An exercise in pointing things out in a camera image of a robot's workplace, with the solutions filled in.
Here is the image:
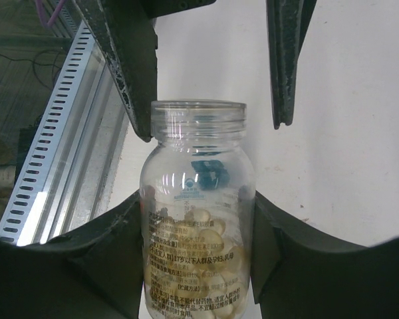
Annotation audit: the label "aluminium mounting rail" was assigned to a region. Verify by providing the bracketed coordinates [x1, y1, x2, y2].
[18, 51, 128, 245]

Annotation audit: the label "clear pill bottle yellow capsules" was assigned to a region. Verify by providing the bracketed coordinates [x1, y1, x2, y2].
[139, 100, 255, 318]

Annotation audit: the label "teal pill organizer box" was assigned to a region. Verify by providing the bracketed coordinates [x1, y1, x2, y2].
[191, 159, 230, 191]

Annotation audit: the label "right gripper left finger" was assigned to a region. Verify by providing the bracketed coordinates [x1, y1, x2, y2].
[0, 193, 143, 318]

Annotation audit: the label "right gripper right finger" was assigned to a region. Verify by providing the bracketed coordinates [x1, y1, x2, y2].
[251, 194, 399, 318]

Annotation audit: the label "perforated cable tray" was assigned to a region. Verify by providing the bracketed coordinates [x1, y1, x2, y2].
[0, 23, 94, 246]

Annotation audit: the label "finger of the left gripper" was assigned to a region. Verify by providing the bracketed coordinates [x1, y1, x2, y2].
[74, 0, 158, 142]
[266, 0, 317, 130]

